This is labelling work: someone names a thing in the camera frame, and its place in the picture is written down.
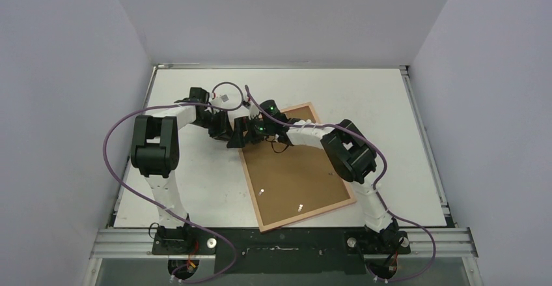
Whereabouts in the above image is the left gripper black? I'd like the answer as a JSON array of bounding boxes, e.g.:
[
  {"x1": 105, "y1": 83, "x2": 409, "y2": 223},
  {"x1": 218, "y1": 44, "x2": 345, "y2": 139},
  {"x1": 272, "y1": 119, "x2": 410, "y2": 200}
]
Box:
[{"x1": 192, "y1": 109, "x2": 233, "y2": 141}]

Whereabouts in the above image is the brown frame backing board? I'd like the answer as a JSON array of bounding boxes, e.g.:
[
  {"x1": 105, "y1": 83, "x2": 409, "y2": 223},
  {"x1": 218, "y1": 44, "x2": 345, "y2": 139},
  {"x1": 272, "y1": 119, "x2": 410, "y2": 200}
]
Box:
[{"x1": 240, "y1": 106, "x2": 352, "y2": 228}]

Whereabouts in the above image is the light wooden picture frame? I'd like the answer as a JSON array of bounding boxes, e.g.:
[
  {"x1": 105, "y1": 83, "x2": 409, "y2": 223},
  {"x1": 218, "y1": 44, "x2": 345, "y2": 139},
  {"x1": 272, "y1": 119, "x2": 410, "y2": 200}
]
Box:
[{"x1": 233, "y1": 102, "x2": 358, "y2": 233}]

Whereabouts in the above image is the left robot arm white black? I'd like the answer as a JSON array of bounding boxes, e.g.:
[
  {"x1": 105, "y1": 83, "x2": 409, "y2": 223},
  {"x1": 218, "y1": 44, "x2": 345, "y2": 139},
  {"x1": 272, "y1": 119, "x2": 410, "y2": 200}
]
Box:
[{"x1": 131, "y1": 87, "x2": 232, "y2": 254}]

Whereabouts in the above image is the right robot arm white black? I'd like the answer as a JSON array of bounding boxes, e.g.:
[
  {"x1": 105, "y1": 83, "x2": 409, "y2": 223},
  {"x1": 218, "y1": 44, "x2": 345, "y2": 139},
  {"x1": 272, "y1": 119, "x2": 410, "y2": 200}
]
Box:
[{"x1": 227, "y1": 100, "x2": 402, "y2": 253}]

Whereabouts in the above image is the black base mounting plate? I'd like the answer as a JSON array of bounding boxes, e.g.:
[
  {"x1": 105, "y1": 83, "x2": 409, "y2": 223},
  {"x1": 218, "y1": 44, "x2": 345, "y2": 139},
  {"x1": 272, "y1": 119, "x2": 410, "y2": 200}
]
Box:
[{"x1": 151, "y1": 227, "x2": 411, "y2": 279}]

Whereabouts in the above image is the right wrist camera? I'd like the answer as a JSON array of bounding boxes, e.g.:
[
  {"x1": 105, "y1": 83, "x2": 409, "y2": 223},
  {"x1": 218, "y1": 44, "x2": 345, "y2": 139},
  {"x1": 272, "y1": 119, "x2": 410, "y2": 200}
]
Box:
[{"x1": 242, "y1": 98, "x2": 260, "y2": 119}]

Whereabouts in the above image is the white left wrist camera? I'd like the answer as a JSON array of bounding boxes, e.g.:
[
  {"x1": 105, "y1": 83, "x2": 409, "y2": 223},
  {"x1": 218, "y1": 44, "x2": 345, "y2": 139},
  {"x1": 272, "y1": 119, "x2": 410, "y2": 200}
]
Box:
[{"x1": 213, "y1": 94, "x2": 229, "y2": 106}]

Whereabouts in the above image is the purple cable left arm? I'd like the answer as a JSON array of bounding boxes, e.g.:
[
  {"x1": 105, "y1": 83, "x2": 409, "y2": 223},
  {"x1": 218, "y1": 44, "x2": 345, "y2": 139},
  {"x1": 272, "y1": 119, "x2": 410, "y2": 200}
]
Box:
[{"x1": 102, "y1": 81, "x2": 245, "y2": 285}]

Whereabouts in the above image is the aluminium rail front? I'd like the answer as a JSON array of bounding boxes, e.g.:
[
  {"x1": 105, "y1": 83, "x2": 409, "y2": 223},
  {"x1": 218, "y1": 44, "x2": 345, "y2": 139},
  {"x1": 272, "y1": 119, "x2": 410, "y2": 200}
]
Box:
[{"x1": 90, "y1": 227, "x2": 478, "y2": 259}]

